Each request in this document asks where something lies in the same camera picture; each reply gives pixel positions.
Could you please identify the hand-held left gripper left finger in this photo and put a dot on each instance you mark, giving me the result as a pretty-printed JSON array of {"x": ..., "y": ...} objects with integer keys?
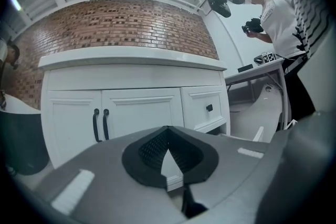
[{"x": 105, "y": 181}]

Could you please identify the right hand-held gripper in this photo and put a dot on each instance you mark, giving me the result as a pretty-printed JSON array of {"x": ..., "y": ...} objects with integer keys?
[{"x": 252, "y": 25}]

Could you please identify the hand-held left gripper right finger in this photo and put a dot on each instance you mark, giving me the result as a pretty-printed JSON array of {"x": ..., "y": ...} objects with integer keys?
[{"x": 231, "y": 173}]

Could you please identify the white drawer with black knob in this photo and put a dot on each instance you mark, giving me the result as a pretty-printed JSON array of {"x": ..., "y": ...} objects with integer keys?
[{"x": 203, "y": 108}]

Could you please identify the person's right forearm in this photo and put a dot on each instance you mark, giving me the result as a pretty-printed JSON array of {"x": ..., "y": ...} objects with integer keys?
[{"x": 263, "y": 37}]

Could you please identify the person's white striped shirt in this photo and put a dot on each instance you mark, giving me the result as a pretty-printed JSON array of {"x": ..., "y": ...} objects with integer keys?
[{"x": 286, "y": 23}]

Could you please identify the spare hand-held gripper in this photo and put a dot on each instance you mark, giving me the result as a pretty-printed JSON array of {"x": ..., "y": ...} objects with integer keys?
[{"x": 267, "y": 57}]

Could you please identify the small black flat device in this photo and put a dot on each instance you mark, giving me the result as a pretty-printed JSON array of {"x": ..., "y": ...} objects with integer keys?
[{"x": 244, "y": 68}]

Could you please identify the white table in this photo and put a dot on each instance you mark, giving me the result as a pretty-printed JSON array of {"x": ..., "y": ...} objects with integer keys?
[{"x": 254, "y": 70}]

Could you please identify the white curved tub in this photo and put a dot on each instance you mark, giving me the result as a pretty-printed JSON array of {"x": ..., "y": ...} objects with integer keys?
[{"x": 252, "y": 118}]

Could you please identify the white cabinet door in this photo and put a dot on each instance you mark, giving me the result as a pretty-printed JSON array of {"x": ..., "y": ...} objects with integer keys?
[
  {"x": 74, "y": 123},
  {"x": 141, "y": 110}
]

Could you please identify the person's black trousers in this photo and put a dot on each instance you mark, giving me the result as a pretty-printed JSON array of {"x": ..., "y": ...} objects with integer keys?
[{"x": 299, "y": 91}]

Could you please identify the white vanity cabinet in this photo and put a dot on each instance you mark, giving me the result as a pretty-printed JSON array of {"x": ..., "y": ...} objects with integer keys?
[{"x": 136, "y": 102}]

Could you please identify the dark freestanding bathtub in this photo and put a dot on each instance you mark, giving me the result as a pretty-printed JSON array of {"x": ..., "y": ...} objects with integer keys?
[{"x": 21, "y": 139}]

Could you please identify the white cabinet countertop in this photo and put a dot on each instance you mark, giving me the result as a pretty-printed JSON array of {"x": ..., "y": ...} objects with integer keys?
[{"x": 131, "y": 58}]

